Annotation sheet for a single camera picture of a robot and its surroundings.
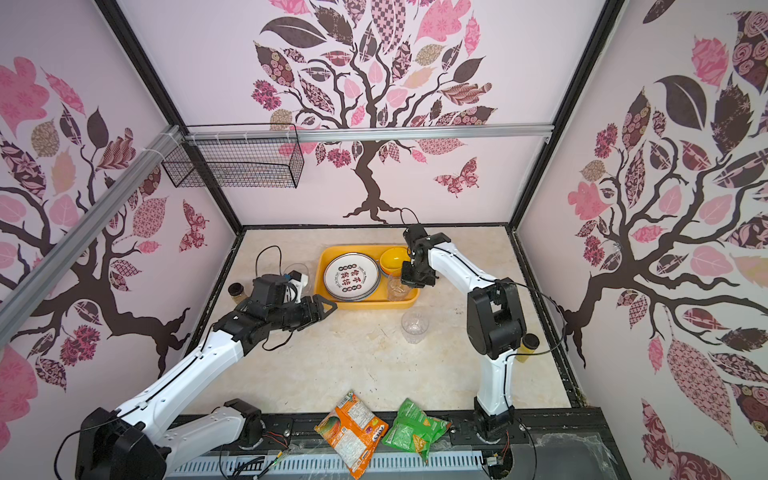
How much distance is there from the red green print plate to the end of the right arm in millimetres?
191

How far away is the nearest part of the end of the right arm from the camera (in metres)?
0.69

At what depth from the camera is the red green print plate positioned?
0.99m
